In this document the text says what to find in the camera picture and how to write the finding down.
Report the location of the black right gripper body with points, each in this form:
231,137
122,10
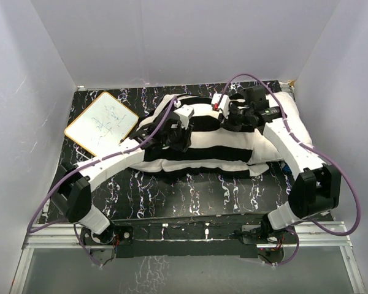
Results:
236,117

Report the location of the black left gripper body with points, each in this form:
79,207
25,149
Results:
178,140

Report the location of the white pillow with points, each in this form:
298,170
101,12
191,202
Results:
282,139

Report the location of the black white striped pillowcase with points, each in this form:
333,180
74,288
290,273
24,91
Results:
212,147

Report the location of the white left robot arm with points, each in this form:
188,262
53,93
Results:
72,193

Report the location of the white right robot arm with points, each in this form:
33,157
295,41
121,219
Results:
316,186

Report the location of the yellow framed whiteboard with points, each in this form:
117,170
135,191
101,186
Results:
101,127

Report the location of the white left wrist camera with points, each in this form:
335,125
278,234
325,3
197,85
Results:
185,113

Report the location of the aluminium table frame rail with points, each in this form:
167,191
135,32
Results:
188,257

